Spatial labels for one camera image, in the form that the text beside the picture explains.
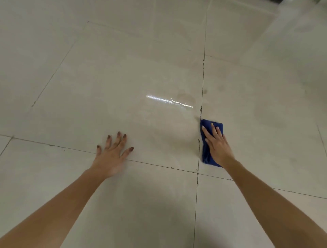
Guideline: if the person's right hand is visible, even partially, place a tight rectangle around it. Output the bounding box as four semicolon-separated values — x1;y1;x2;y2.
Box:
201;122;237;168

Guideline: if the person's right forearm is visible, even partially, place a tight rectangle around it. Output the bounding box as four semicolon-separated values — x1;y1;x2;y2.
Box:
223;158;327;248

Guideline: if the person's left hand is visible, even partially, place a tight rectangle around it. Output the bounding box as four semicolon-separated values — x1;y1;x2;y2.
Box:
89;131;135;180

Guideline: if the person's left forearm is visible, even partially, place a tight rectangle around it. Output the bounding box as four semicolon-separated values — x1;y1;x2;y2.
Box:
0;167;107;248

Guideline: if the blue cloth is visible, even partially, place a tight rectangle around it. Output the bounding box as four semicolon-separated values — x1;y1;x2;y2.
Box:
200;119;224;168

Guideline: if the beige tiled floor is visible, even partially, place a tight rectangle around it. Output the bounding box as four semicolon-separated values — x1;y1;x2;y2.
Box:
0;0;327;248

